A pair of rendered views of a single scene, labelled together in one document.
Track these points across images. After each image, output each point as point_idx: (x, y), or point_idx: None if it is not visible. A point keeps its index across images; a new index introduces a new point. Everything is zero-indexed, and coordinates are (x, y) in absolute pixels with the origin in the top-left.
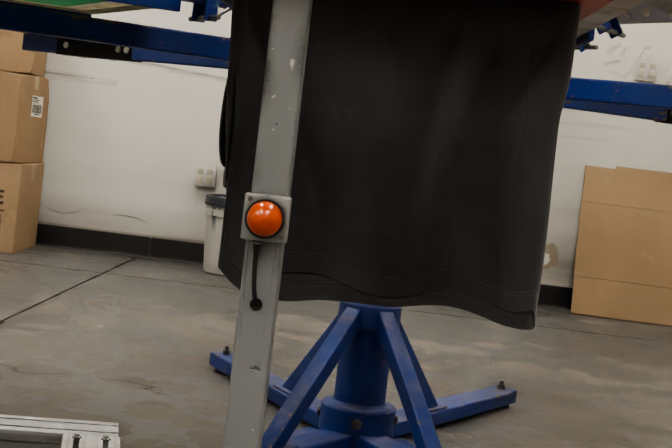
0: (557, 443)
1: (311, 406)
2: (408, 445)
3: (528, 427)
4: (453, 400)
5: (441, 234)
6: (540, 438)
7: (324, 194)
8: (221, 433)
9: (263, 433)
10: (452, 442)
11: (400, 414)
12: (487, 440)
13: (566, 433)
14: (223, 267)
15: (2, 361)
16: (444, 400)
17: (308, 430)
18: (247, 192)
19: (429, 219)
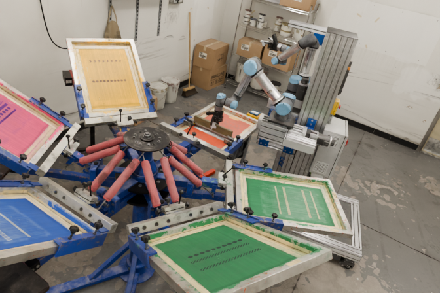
0: (61, 259)
1: (135, 284)
2: (122, 261)
3: (50, 275)
4: (71, 284)
5: None
6: (61, 264)
7: None
8: (167, 286)
9: (154, 284)
10: (99, 266)
11: (110, 272)
12: (84, 265)
13: (44, 267)
14: (241, 157)
15: None
16: (74, 285)
17: (141, 279)
18: (251, 135)
19: None
